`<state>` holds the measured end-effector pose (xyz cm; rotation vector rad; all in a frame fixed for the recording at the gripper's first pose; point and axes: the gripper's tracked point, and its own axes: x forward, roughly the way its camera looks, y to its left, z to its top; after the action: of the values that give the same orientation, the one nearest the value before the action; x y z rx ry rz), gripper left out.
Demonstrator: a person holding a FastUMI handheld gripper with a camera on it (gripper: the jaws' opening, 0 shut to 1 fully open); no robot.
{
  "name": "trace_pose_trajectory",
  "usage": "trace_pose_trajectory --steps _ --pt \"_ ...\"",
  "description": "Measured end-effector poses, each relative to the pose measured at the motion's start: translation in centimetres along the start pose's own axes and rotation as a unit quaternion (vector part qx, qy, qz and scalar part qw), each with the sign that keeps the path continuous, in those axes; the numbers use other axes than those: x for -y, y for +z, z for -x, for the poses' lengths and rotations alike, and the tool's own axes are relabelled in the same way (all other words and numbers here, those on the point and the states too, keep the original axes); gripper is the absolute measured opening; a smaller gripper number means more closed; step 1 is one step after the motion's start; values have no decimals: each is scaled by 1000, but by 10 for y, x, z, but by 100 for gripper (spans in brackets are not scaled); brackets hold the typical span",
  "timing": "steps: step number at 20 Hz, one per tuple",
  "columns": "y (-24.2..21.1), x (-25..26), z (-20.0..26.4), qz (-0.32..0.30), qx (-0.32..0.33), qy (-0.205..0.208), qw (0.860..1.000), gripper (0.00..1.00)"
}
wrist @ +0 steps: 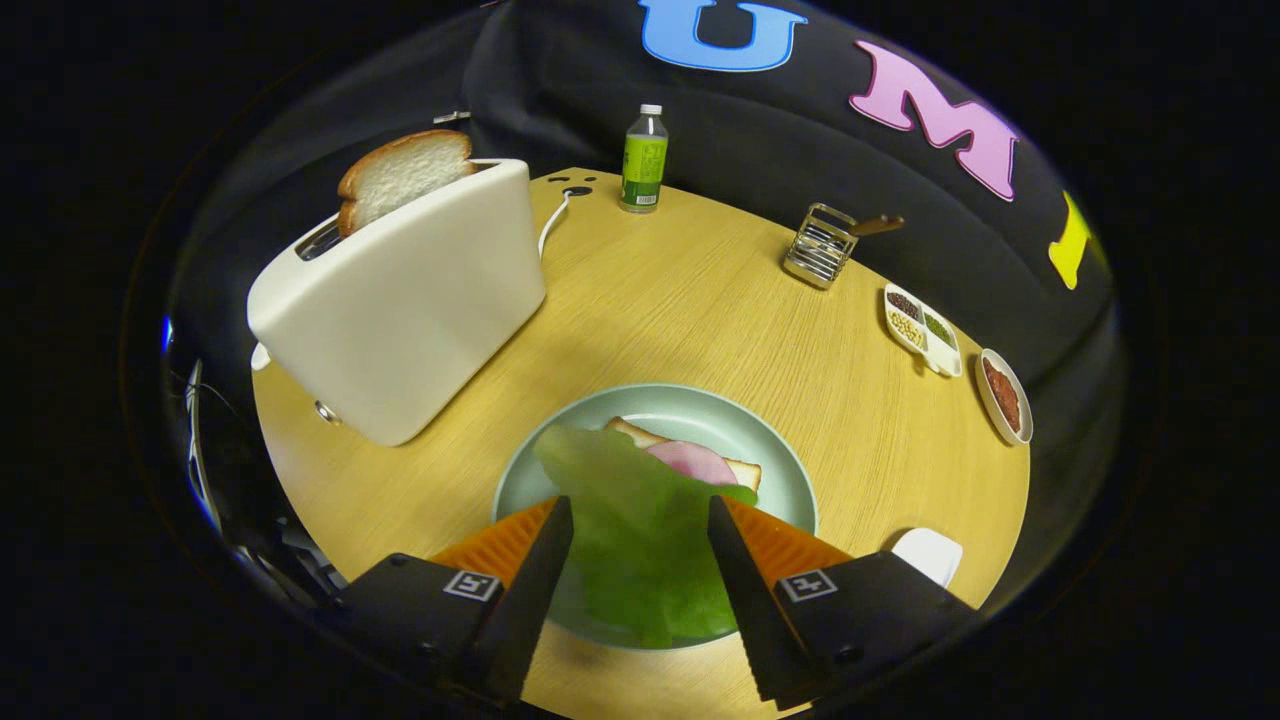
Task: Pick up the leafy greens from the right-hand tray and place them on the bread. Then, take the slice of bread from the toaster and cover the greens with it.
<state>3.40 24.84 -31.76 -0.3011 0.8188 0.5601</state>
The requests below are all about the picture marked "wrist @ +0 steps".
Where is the white toaster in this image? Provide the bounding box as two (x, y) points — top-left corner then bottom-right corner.
(247, 158), (548, 448)

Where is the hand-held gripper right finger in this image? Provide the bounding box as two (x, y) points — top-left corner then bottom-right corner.
(706, 495), (981, 713)

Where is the pale green round plate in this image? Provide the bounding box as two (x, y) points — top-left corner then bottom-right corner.
(492, 383), (819, 653)

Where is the green label plastic bottle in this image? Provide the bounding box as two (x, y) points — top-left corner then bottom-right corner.
(619, 104), (669, 214)

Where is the brown meat slice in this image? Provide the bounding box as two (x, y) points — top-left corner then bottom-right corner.
(982, 358), (1021, 433)

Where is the white square plate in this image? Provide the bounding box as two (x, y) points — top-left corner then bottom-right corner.
(890, 527), (964, 589)

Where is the green lettuce leaf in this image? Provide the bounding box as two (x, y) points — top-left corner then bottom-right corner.
(533, 426), (759, 649)

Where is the toasted bread slice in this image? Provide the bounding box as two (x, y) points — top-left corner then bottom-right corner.
(337, 129), (479, 239)

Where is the small white oval plate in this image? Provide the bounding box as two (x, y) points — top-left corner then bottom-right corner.
(975, 348), (1034, 446)

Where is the bread slice with crust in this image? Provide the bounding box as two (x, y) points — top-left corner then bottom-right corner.
(603, 417), (763, 493)

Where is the white toaster cable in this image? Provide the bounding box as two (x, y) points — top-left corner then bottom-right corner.
(537, 187), (581, 259)

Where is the white divided dish with beans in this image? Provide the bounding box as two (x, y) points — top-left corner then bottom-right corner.
(884, 283), (964, 378)

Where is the metal wire utensil holder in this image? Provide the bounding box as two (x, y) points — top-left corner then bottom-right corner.
(782, 203), (859, 291)

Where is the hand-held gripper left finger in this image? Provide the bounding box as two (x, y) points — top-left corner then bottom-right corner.
(335, 496), (575, 707)

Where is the black backdrop cloth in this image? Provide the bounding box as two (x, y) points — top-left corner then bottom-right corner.
(160, 0), (1116, 481)

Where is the pink ham slice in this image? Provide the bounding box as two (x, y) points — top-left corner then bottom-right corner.
(645, 440), (739, 488)

